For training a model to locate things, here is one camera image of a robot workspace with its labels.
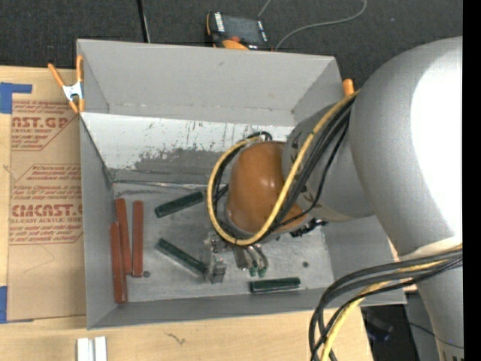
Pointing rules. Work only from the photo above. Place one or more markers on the grey metal bin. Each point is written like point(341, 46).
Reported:
point(195, 77)

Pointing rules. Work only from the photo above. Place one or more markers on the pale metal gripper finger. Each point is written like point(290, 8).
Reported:
point(212, 245)
point(218, 271)

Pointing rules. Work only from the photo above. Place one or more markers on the red-brown flat block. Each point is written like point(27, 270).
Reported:
point(118, 265)
point(124, 235)

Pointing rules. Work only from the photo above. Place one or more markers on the dark green flat block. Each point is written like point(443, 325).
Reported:
point(275, 284)
point(178, 255)
point(179, 204)

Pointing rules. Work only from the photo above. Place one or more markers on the brown cardboard board red print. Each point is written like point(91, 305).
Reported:
point(41, 261)

